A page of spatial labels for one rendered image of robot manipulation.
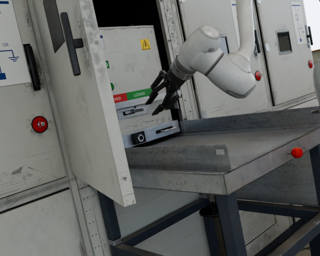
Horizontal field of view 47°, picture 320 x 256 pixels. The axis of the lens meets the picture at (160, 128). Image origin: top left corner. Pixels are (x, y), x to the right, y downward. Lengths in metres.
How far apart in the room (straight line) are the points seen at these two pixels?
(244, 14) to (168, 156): 0.64
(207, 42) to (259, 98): 1.09
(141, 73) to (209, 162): 0.82
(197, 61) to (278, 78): 1.29
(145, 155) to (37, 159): 0.39
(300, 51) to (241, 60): 1.53
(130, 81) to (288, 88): 1.27
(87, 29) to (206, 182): 0.48
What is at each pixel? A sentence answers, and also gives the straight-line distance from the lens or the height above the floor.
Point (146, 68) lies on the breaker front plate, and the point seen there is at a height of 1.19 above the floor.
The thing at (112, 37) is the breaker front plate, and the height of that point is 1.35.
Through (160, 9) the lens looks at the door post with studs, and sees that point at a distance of 1.87.
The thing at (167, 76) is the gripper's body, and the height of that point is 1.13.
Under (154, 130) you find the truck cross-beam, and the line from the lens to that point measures 1.71.
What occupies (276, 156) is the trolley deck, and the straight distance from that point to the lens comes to 1.13.
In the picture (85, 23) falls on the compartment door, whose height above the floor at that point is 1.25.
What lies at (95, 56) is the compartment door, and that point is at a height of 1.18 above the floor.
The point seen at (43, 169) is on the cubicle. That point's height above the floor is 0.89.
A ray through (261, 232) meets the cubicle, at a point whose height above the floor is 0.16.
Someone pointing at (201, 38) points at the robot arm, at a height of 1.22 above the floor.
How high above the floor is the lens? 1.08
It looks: 6 degrees down
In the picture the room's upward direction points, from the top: 12 degrees counter-clockwise
